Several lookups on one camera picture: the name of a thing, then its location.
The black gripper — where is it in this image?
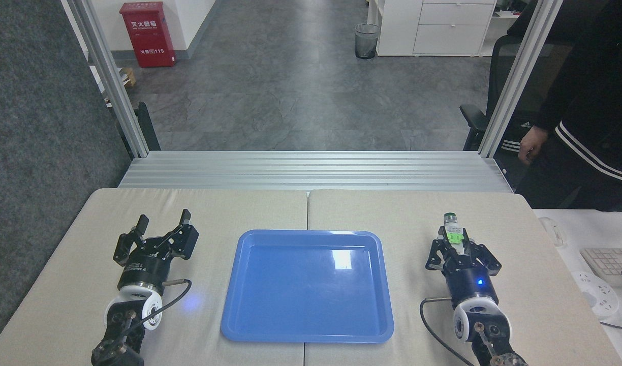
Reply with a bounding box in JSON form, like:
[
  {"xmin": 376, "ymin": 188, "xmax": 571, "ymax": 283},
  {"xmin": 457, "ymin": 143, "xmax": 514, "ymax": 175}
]
[
  {"xmin": 425, "ymin": 236, "xmax": 503, "ymax": 309},
  {"xmin": 113, "ymin": 208, "xmax": 199, "ymax": 294}
]

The green and white switch part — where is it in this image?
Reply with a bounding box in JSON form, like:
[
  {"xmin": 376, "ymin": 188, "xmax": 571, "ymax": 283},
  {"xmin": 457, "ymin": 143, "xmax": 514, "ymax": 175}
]
[{"xmin": 442, "ymin": 212, "xmax": 469, "ymax": 256}]

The blue plastic tray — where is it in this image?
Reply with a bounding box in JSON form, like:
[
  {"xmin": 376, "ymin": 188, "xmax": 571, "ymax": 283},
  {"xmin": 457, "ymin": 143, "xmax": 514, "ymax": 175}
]
[{"xmin": 220, "ymin": 229, "xmax": 395, "ymax": 344}]

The person's hand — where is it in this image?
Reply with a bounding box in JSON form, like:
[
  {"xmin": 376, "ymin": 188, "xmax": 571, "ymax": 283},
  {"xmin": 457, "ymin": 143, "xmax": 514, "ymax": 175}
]
[{"xmin": 518, "ymin": 126, "xmax": 550, "ymax": 165}]

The beige table mat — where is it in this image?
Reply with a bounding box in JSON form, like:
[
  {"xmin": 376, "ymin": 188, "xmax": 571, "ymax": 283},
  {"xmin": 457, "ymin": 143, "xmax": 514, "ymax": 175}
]
[
  {"xmin": 0, "ymin": 188, "xmax": 308, "ymax": 366},
  {"xmin": 304, "ymin": 190, "xmax": 622, "ymax": 366}
]

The white computer mouse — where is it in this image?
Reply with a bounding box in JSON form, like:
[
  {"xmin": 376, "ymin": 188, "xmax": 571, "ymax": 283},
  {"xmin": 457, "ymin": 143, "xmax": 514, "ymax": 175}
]
[{"xmin": 539, "ymin": 217, "xmax": 567, "ymax": 248}]

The black stand foot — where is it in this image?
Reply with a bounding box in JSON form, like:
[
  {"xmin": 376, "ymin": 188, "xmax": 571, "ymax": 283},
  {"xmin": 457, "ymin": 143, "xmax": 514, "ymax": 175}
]
[{"xmin": 115, "ymin": 102, "xmax": 162, "ymax": 153}]

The white power strip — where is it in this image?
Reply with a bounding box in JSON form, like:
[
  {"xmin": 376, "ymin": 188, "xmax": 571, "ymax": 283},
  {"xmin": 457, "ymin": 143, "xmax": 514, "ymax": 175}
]
[{"xmin": 570, "ymin": 270, "xmax": 620, "ymax": 319}]

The grey felt partition panel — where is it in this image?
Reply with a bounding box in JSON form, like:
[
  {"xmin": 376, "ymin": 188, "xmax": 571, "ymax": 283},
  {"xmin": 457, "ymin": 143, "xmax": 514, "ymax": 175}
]
[{"xmin": 0, "ymin": 0, "xmax": 134, "ymax": 351}]

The white keyboard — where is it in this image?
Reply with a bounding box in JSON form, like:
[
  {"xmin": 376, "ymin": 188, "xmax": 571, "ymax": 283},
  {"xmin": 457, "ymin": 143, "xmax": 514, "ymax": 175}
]
[{"xmin": 579, "ymin": 248, "xmax": 622, "ymax": 288}]

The black office chair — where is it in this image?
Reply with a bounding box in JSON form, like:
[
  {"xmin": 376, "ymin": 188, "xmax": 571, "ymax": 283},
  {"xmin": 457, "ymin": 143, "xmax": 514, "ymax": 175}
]
[{"xmin": 459, "ymin": 35, "xmax": 571, "ymax": 153}]

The red fire extinguisher box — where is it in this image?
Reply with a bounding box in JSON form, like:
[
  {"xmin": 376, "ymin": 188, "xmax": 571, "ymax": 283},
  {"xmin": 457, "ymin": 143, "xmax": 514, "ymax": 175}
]
[{"xmin": 119, "ymin": 2, "xmax": 176, "ymax": 69}]

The white drawer cabinet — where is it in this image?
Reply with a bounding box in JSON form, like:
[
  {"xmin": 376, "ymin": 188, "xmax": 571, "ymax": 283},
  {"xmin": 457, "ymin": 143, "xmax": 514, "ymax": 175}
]
[{"xmin": 367, "ymin": 0, "xmax": 497, "ymax": 57}]

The black mesh waste bin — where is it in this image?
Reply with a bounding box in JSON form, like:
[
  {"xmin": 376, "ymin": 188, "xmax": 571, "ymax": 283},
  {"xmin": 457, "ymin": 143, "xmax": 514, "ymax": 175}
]
[{"xmin": 354, "ymin": 23, "xmax": 380, "ymax": 59}]

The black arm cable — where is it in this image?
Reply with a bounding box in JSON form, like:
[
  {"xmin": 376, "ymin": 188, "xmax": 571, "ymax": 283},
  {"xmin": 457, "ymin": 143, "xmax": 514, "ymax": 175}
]
[
  {"xmin": 123, "ymin": 277, "xmax": 193, "ymax": 336},
  {"xmin": 420, "ymin": 297, "xmax": 475, "ymax": 366}
]

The silver aluminium post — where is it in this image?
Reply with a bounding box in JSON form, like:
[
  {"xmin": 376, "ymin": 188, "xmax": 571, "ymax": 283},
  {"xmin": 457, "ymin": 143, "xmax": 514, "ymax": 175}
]
[
  {"xmin": 478, "ymin": 0, "xmax": 564, "ymax": 158},
  {"xmin": 62, "ymin": 0, "xmax": 150, "ymax": 158}
]

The silver aluminium rail platform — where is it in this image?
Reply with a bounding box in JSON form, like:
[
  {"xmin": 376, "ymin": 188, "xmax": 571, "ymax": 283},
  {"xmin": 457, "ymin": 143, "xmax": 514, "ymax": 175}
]
[{"xmin": 118, "ymin": 150, "xmax": 513, "ymax": 193}]

